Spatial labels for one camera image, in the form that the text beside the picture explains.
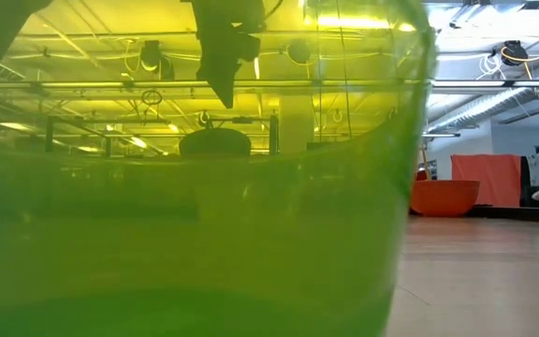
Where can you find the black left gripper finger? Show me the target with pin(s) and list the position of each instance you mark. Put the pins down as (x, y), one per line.
(220, 75)

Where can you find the pink plastic bowl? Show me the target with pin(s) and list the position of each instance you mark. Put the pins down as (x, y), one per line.
(214, 142)

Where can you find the green plastic bowl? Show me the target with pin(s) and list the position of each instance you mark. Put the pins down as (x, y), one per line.
(204, 234)

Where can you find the red-orange plastic bowl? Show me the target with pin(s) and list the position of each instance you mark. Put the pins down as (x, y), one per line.
(445, 199)

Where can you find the white pillar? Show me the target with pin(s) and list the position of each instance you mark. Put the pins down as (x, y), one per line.
(296, 121)

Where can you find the ceiling strip light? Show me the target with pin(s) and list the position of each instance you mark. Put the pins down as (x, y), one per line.
(353, 22)

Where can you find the orange partition panel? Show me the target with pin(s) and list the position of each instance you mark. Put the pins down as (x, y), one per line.
(485, 178)

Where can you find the silver ventilation duct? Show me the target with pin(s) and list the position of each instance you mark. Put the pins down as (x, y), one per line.
(485, 110)

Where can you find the black aluminium table frame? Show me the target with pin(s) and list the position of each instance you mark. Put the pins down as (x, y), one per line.
(522, 214)

